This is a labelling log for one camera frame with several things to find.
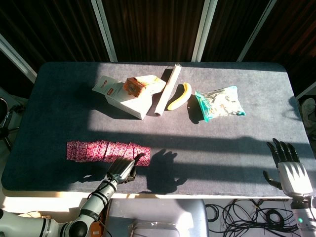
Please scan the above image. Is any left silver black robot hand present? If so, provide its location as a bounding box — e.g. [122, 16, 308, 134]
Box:
[106, 153, 147, 185]

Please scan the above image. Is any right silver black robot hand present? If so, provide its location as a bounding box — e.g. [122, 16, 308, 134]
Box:
[262, 138, 314, 198]

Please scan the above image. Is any red patterned card spread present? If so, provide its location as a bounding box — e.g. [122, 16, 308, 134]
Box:
[66, 140, 152, 167]

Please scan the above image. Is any white cardboard box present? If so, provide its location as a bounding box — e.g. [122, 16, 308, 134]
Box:
[91, 76, 159, 120]

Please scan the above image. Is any white sneaker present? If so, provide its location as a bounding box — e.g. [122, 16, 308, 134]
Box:
[299, 98, 316, 137]

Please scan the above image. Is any grey table mat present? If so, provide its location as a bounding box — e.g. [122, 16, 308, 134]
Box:
[0, 61, 316, 198]

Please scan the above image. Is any orange carton box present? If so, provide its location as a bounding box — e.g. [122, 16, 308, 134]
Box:
[123, 75, 167, 98]

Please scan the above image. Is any beige paper roll tube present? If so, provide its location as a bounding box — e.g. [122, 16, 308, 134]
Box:
[154, 63, 183, 117]

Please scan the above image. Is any yellow banana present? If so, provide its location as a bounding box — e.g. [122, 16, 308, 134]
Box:
[167, 82, 193, 111]

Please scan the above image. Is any teal clear snack bag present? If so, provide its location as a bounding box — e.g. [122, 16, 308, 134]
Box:
[194, 85, 247, 123]

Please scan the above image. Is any black tripod stand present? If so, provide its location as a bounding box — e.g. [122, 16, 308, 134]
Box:
[0, 97, 26, 152]

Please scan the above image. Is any black cable tangle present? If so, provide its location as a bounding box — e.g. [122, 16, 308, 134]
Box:
[204, 198, 305, 237]

